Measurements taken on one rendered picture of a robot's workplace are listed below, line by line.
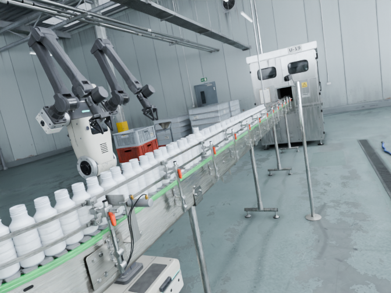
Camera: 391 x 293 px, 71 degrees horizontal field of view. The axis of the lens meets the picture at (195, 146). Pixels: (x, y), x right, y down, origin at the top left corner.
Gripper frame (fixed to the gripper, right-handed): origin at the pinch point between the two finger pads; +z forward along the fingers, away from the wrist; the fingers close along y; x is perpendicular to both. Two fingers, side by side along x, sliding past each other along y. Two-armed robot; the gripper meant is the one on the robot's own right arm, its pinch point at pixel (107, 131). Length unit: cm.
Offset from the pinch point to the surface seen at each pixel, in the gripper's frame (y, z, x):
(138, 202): -33, 36, -43
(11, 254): -67, 32, -31
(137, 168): -15.5, 25.8, -27.3
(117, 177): -27.1, 25.4, -29.4
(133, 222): -34, 42, -35
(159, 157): 1.2, 25.6, -24.1
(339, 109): 1056, 155, 118
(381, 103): 1082, 198, -4
